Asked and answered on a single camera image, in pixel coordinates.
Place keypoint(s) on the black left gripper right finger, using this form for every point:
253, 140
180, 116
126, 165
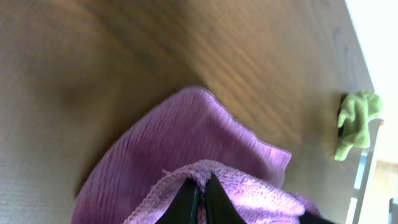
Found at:
218, 206

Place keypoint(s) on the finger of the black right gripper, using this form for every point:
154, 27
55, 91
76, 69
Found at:
309, 218

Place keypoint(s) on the purple microfiber cloth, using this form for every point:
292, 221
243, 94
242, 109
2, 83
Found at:
189, 135

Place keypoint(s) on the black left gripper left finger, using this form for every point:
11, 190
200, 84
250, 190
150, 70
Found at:
184, 207

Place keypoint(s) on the crumpled green cloth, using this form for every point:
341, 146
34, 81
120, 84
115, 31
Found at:
356, 111

